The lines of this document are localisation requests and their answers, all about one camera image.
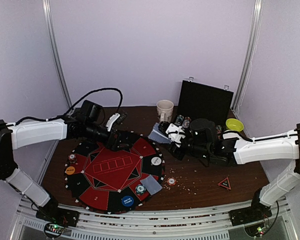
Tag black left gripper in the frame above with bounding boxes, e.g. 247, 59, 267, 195
84, 121, 133, 152

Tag poker chip row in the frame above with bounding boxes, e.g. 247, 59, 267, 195
215, 125, 223, 135
181, 116, 191, 128
174, 114, 185, 126

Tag red white chip stack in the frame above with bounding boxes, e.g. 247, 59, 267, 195
68, 153, 77, 164

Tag grey playing card deck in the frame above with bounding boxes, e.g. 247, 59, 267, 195
148, 123, 172, 144

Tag orange white chip stack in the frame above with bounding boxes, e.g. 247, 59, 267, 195
167, 177, 177, 186

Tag white dealer button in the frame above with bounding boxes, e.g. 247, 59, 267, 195
151, 156, 163, 166

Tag orange big blind button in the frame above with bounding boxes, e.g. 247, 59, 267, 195
64, 166, 76, 175

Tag grey dealt playing cards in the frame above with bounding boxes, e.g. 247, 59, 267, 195
140, 175, 163, 196

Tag green white chip stack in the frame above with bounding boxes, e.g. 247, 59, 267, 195
135, 184, 147, 195

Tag blue small blind button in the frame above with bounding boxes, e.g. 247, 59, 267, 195
121, 195, 134, 207

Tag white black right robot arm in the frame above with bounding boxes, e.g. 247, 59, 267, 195
163, 118, 300, 221

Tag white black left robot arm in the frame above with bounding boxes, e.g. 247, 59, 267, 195
0, 100, 125, 222

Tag white orange bowl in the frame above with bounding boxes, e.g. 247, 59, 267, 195
222, 130, 240, 140

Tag green plastic bowl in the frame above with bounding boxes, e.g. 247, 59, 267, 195
225, 118, 244, 132

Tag black poker chip case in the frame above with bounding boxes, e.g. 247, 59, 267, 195
176, 80, 234, 126

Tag black red triangular token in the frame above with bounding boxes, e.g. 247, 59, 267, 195
217, 177, 232, 191

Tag cream ceramic mug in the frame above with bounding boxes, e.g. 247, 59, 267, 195
156, 99, 174, 124

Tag round red black poker mat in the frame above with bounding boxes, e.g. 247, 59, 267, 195
64, 131, 166, 214

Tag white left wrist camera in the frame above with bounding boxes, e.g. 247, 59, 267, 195
105, 112, 128, 132

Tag right aluminium frame post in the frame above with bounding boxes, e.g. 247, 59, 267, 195
232, 0, 263, 115

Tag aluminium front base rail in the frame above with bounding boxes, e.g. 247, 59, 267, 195
8, 197, 300, 240

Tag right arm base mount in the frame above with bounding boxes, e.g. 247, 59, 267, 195
229, 205, 273, 226

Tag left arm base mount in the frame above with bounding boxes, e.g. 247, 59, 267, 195
35, 199, 80, 227

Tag aluminium corner frame post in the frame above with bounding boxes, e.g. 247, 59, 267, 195
42, 0, 72, 107

